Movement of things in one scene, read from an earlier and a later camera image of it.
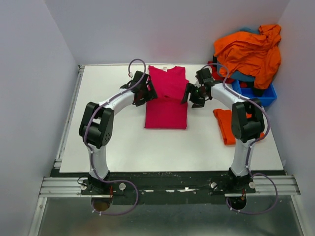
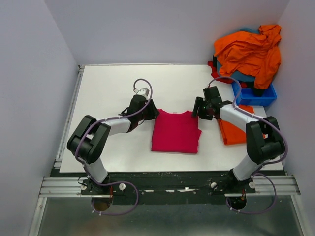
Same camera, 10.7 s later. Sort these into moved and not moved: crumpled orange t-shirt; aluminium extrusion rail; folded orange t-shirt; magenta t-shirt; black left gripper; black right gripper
Moved: black right gripper; black left gripper; magenta t-shirt
Not moved: folded orange t-shirt; aluminium extrusion rail; crumpled orange t-shirt
